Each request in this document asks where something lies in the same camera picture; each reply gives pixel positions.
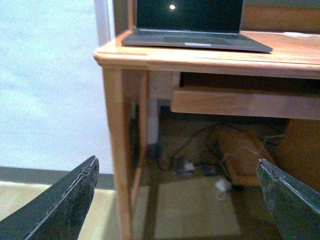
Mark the white power adapter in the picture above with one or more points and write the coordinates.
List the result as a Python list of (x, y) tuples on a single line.
[(223, 185)]

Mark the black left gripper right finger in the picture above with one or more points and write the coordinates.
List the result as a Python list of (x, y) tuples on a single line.
[(294, 206)]

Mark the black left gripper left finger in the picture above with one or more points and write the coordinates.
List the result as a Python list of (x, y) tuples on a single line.
[(59, 212)]

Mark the grey open laptop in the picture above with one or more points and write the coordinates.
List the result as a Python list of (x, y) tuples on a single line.
[(208, 24)]

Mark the wooden slanted footrest board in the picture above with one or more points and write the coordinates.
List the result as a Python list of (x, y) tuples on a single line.
[(241, 152)]

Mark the wooden keyboard drawer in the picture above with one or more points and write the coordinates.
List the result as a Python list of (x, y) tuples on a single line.
[(247, 96)]

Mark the wooden desk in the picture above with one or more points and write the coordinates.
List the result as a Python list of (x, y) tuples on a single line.
[(133, 75)]

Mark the floor power strip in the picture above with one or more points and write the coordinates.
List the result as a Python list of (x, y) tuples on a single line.
[(184, 167)]

